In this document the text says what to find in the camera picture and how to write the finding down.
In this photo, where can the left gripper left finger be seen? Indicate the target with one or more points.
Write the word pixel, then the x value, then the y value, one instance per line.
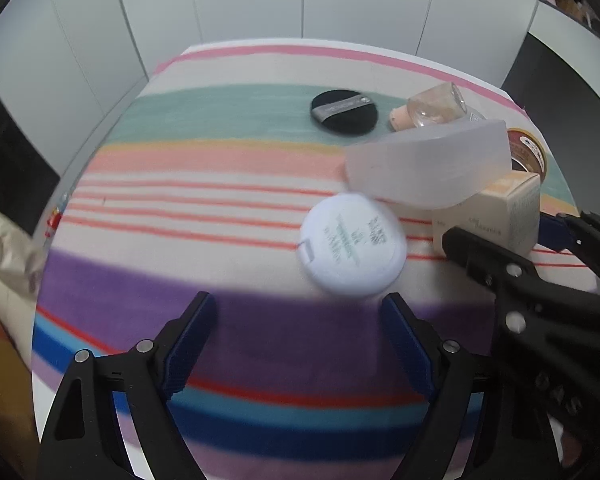
pixel 82 437

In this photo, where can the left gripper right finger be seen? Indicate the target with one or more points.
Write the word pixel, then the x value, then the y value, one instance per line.
pixel 444 373

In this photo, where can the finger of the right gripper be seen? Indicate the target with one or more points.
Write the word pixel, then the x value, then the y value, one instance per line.
pixel 486 263
pixel 578 234

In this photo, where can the beige cardboard cosmetic box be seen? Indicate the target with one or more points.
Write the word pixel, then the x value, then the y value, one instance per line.
pixel 507 213

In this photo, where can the brown lidded jar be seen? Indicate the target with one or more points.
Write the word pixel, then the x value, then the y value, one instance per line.
pixel 527 153

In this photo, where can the white round compact case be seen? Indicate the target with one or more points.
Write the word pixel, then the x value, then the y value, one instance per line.
pixel 352 246

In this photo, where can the clear bottle pink cap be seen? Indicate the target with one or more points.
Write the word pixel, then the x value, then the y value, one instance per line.
pixel 438 105

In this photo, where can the black round powder puff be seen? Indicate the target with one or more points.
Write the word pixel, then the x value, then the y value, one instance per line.
pixel 345 112

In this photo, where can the brown cardboard box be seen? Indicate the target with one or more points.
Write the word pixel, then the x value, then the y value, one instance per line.
pixel 19 443

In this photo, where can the cream padded armchair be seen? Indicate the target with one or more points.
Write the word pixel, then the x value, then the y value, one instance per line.
pixel 21 260

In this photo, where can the striped colourful table cloth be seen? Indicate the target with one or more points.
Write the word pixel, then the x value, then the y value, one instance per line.
pixel 203 184

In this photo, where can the black cabinet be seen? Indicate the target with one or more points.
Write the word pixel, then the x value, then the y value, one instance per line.
pixel 26 180

